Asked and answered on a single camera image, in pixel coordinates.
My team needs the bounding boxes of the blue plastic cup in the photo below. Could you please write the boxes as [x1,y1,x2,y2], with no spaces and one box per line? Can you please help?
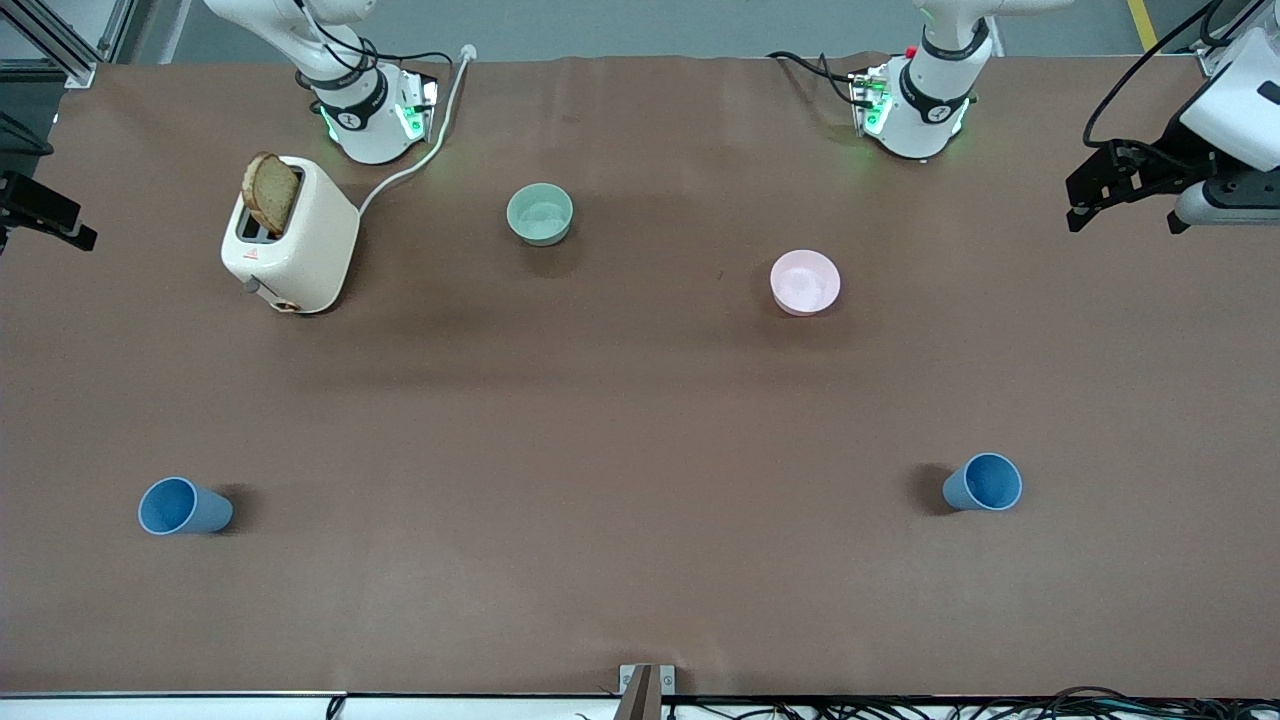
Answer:
[942,453,1023,513]
[138,477,234,536]

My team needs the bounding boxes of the brown bread slice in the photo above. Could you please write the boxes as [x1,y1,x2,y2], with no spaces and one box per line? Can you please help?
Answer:
[242,152,301,238]

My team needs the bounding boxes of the cream white toaster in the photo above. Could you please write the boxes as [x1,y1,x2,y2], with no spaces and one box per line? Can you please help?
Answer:
[221,155,361,316]

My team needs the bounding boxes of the pink bowl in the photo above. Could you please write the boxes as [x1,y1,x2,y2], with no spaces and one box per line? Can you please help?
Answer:
[770,250,841,317]

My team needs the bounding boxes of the green bowl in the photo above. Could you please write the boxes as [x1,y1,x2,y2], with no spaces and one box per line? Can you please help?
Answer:
[506,183,575,247]

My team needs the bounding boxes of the brown table cover sheet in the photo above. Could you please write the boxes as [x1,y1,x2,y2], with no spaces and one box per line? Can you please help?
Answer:
[0,52,1280,699]

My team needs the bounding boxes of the aluminium frame profile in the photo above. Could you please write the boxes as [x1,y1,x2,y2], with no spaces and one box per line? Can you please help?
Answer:
[1198,0,1269,77]
[0,0,98,89]

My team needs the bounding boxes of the black left arm base cable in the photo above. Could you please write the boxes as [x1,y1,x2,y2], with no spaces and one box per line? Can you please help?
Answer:
[768,50,873,107]

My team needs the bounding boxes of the black arm base cable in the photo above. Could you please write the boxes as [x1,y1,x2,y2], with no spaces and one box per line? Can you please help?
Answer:
[294,0,457,93]
[768,50,873,107]

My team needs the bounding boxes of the white toaster power cable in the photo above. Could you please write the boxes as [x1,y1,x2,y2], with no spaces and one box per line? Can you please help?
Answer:
[357,45,478,217]

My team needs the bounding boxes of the black right arm base cable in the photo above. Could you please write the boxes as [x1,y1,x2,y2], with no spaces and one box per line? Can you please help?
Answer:
[294,0,457,93]

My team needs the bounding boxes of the white table edge rail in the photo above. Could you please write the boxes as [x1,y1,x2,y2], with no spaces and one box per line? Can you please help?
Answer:
[0,692,621,720]

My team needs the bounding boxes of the black cable bundle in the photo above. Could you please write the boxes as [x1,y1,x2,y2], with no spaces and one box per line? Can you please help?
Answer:
[665,686,1280,720]

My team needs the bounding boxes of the metal table bracket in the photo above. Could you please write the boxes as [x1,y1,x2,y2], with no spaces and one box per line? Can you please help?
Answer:
[619,664,676,697]

